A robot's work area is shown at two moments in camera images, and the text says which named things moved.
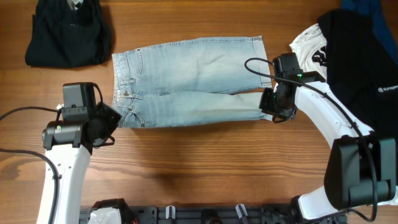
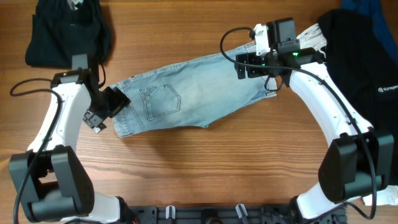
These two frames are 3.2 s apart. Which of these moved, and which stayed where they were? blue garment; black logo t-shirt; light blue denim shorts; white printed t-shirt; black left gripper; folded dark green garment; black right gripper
Moved: light blue denim shorts; black right gripper; black left gripper
Stayed: black logo t-shirt; folded dark green garment; blue garment; white printed t-shirt
